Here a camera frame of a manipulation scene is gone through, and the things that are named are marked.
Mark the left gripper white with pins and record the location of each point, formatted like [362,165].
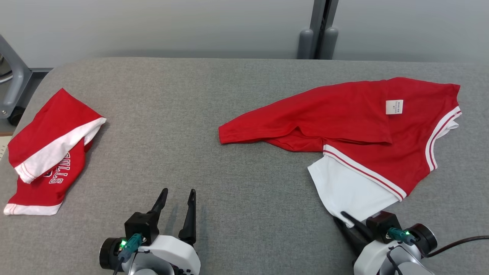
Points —
[172,254]

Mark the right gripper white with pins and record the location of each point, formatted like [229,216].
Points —
[368,259]

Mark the red Bulls basketball jersey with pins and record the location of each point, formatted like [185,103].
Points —
[344,114]

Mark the red Bulls basketball shorts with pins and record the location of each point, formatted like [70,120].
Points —
[49,126]

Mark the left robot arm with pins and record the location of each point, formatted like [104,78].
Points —
[139,269]

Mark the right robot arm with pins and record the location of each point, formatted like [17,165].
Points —
[410,263]

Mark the black caster wheel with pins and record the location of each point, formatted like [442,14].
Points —
[16,116]

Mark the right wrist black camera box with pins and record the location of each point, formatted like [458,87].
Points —
[382,223]

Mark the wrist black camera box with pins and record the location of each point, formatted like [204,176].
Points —
[141,227]
[382,223]

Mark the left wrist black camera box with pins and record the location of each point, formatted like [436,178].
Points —
[141,227]

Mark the grey cylinder post foot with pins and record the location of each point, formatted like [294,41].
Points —
[305,46]
[329,44]

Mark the grey curved metal chair frame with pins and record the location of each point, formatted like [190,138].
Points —
[19,80]

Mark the grey metal partition post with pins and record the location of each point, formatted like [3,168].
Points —
[317,23]

